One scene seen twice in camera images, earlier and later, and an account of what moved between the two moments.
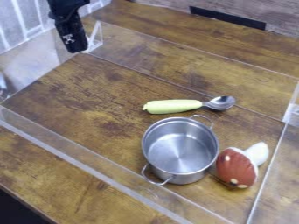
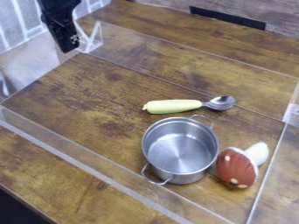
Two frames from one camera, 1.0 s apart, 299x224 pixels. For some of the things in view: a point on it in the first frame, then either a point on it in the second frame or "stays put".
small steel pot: [180, 146] stays put
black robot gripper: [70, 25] to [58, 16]
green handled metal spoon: [186, 106] stays put
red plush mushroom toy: [238, 164] stays put
